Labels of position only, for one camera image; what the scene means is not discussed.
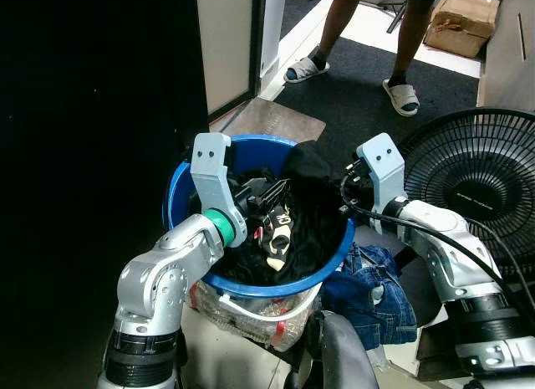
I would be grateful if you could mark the brown cardboard box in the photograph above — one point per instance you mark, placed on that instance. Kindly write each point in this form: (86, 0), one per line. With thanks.
(461, 23)

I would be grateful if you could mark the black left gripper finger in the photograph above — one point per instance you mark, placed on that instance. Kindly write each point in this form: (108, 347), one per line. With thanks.
(273, 215)
(278, 191)

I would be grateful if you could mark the brown doormat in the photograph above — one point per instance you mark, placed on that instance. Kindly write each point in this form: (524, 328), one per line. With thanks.
(276, 120)

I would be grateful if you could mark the grey robot leg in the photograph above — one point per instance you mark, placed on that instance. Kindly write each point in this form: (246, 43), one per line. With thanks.
(343, 355)

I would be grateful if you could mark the beige door with dark frame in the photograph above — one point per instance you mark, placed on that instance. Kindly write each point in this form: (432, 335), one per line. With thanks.
(226, 46)

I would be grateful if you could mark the blue laundry bucket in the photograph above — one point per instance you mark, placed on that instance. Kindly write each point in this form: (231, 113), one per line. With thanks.
(259, 289)

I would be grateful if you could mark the black floor fan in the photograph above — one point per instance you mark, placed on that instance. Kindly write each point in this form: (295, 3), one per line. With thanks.
(481, 188)

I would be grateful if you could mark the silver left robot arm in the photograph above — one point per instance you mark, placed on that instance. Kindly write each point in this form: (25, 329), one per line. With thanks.
(155, 280)

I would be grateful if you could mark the blue denim jeans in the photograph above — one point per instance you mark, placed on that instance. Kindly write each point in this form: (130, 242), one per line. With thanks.
(376, 297)

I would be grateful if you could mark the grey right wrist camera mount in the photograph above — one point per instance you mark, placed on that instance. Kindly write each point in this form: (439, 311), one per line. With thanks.
(384, 176)

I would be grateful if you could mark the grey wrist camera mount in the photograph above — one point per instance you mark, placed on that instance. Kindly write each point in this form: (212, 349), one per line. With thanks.
(209, 176)
(384, 176)

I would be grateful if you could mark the white grey slipper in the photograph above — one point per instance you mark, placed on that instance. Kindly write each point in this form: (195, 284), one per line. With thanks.
(306, 69)
(403, 96)

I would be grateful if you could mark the clear plastic bag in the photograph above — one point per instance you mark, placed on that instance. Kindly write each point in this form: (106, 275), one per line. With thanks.
(251, 326)

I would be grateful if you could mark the white door frame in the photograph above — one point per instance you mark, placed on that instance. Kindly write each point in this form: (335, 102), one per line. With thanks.
(273, 38)

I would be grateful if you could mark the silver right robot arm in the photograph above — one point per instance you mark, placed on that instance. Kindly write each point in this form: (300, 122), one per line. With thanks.
(451, 272)

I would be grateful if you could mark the person in black shorts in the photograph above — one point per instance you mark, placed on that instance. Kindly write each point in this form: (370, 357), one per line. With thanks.
(343, 12)

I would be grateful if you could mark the black garment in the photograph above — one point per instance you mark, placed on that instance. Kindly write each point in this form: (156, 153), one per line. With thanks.
(313, 213)

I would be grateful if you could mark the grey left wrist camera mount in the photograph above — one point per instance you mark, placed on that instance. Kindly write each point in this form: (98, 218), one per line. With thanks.
(209, 176)

